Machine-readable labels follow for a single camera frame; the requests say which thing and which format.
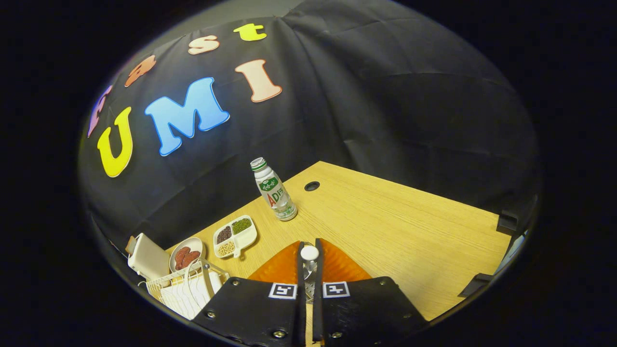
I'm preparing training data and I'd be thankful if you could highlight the spoon with striped handle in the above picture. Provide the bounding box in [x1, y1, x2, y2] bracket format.
[300, 245, 320, 304]

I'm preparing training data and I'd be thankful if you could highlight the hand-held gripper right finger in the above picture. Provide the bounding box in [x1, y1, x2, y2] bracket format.
[312, 238, 429, 345]

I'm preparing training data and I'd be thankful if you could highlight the white drink bottle green label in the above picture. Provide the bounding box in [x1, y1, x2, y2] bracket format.
[250, 157, 298, 222]

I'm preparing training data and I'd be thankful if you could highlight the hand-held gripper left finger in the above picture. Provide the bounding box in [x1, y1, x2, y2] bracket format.
[193, 241, 307, 347]

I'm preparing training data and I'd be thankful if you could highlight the white wire dish rack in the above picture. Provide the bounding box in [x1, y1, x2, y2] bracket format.
[139, 259, 230, 320]

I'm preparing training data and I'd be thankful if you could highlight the black table edge clamp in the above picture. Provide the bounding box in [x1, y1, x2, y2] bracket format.
[496, 210, 520, 236]
[458, 273, 493, 298]

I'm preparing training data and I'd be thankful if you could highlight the white plate with meat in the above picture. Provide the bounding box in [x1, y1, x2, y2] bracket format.
[169, 237, 206, 273]

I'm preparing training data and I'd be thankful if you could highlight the white divided dish with beans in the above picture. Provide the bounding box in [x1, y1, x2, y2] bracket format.
[213, 215, 258, 259]

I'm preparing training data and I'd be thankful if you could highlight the white toaster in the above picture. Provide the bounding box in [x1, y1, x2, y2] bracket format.
[127, 233, 171, 281]

